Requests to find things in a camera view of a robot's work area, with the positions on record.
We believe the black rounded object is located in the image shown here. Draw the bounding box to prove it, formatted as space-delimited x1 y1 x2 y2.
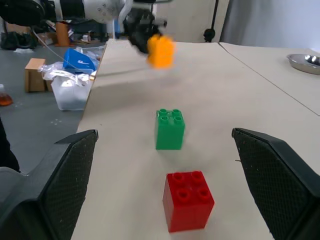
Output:
0 116 21 174

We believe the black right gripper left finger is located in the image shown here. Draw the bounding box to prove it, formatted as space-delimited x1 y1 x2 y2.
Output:
0 129 99 240

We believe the green toy brick cube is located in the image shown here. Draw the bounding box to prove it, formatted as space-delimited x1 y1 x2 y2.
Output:
154 108 186 151

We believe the white plastic bin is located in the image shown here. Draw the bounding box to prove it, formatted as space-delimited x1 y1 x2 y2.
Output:
50 74 93 111

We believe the crumpled clear plastic bag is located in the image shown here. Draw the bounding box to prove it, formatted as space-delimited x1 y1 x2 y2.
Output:
38 61 98 88

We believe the blue cardboard box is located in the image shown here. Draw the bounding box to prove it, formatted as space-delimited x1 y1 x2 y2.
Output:
62 48 98 75

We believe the red toy brick cube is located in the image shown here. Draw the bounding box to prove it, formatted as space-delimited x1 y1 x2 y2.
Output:
162 170 216 234

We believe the black stand pole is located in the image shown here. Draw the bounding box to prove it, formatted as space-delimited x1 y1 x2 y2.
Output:
203 0 219 44

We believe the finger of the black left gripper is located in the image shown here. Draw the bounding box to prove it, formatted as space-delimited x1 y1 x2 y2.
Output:
129 37 151 55

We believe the orange toy brick cube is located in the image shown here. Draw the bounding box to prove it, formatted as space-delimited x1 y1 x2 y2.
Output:
145 34 176 70

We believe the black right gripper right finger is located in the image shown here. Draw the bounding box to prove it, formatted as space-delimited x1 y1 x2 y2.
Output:
231 127 320 240

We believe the black bag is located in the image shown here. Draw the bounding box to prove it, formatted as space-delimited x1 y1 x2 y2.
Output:
0 31 39 50

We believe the shiny metal bowl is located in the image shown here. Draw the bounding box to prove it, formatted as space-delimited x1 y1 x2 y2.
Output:
286 53 320 76

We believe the bottle with orange liquid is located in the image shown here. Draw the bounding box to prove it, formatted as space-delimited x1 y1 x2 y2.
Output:
0 83 14 107

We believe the brown cardboard box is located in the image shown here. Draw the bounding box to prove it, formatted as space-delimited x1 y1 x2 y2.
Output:
24 57 48 93

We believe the thin white cord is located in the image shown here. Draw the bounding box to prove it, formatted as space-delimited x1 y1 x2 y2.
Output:
31 27 76 69

